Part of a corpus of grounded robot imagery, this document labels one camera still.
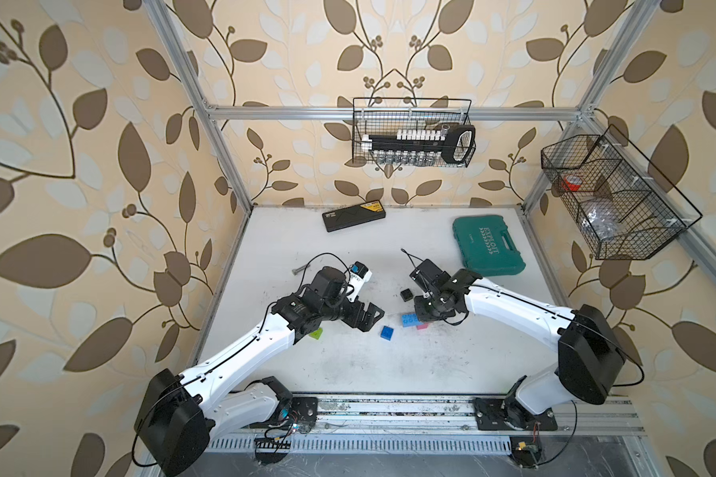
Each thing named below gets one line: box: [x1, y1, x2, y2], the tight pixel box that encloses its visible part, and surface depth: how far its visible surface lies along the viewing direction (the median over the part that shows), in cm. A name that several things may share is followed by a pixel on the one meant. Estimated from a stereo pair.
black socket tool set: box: [360, 124, 477, 165], surface depth 86 cm
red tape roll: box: [563, 174, 583, 192], surface depth 84 cm
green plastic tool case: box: [452, 214, 527, 277], surface depth 105 cm
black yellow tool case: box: [322, 199, 386, 232], surface depth 118 cm
